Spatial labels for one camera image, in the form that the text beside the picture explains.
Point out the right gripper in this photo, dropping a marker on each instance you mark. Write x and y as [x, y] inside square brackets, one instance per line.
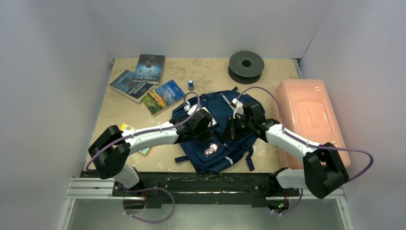
[237, 127]

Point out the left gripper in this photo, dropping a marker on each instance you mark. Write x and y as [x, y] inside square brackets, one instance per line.
[208, 136]

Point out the pink eraser stick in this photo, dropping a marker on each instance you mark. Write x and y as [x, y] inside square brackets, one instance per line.
[211, 149]

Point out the navy blue student backpack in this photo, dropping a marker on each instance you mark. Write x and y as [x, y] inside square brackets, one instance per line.
[221, 152]

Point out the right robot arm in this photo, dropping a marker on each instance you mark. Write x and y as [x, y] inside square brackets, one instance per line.
[323, 170]

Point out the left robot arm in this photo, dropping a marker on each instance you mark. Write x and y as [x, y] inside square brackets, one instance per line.
[111, 149]

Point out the small blue capped bottle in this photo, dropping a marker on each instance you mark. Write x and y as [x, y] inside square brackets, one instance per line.
[190, 85]

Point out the animal farm book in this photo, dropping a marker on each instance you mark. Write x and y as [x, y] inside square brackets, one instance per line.
[163, 97]

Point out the dark grey filament spool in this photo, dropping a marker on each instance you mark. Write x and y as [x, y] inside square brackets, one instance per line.
[245, 67]

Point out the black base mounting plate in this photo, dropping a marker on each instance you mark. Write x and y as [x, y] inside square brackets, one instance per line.
[158, 188]

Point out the translucent orange plastic box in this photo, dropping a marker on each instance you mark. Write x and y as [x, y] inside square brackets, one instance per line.
[307, 110]

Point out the dark cover book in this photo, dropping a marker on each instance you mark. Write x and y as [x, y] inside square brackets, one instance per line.
[149, 68]

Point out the blue cover book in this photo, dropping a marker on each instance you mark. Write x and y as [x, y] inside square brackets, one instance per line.
[127, 86]

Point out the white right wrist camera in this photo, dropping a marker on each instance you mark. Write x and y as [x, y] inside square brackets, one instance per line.
[237, 108]

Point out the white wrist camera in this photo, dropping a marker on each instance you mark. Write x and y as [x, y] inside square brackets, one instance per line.
[237, 108]
[190, 109]

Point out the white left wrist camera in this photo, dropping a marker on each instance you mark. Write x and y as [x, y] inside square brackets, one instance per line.
[190, 109]

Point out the aluminium frame rail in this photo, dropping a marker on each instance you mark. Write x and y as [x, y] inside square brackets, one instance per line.
[98, 189]

